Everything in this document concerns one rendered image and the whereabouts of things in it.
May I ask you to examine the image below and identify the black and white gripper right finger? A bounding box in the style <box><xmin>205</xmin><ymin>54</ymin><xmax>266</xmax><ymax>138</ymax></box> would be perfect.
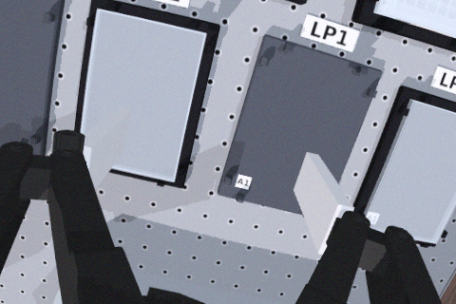
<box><xmin>294</xmin><ymin>152</ymin><xmax>442</xmax><ymax>304</ymax></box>

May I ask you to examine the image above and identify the white operator button panel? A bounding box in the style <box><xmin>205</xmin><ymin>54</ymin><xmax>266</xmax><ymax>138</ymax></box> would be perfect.
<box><xmin>132</xmin><ymin>269</ymin><xmax>283</xmax><ymax>304</ymax></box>

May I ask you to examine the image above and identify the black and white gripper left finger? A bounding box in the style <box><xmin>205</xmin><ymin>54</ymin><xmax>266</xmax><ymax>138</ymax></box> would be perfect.
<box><xmin>0</xmin><ymin>107</ymin><xmax>145</xmax><ymax>304</ymax></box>

